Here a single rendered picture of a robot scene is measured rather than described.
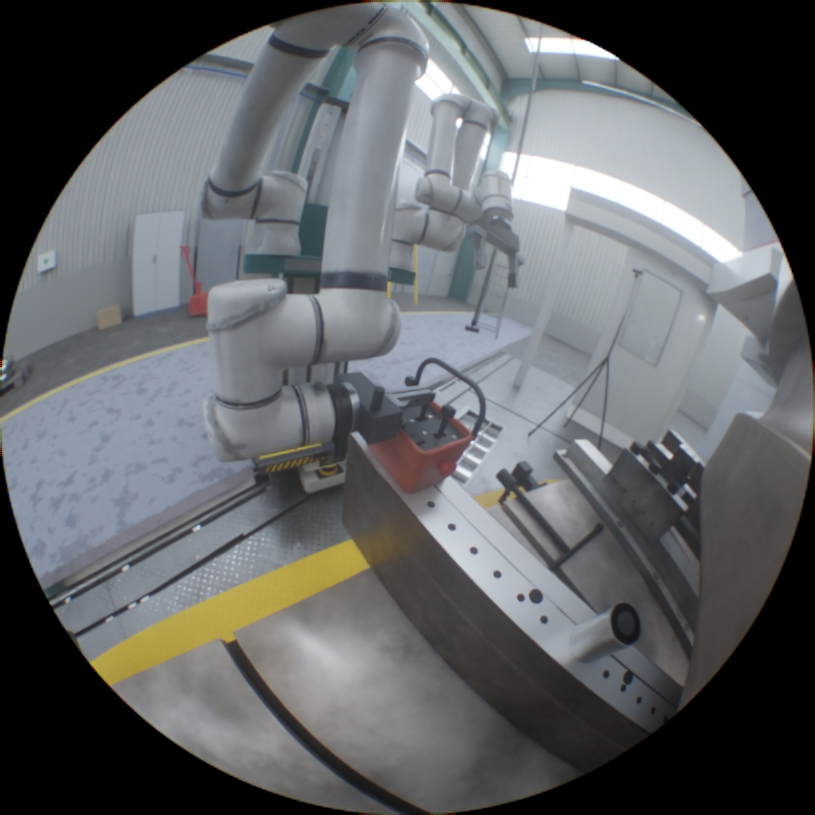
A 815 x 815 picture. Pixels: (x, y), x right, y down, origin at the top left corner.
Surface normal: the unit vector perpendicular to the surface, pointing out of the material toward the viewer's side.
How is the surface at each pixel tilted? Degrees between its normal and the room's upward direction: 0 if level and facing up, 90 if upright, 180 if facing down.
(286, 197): 90
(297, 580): 0
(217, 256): 90
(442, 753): 0
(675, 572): 71
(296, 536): 0
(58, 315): 90
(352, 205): 83
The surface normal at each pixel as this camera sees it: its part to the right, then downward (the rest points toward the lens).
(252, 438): 0.57, 0.52
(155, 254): 0.80, 0.44
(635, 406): -0.56, 0.31
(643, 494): -0.95, -0.06
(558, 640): 0.22, -0.84
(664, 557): -0.83, -0.33
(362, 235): 0.28, 0.40
